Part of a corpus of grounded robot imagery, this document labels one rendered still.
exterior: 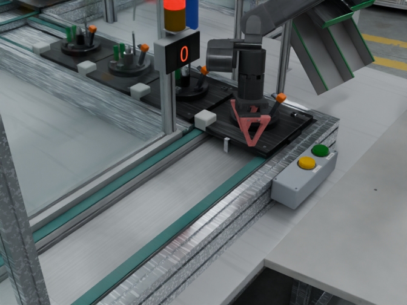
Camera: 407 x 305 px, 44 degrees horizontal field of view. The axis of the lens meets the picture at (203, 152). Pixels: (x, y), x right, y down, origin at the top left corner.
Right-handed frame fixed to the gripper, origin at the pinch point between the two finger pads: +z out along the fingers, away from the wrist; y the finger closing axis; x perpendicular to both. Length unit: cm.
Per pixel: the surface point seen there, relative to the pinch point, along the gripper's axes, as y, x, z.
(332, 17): -35, 29, -22
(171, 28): -10.6, -17.1, -22.4
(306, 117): -24.6, 21.1, 3.8
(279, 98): -16.9, 10.9, -3.9
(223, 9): -138, 11, -13
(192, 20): -116, -5, -11
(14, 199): 56, -36, -13
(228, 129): -19.8, -1.6, 5.7
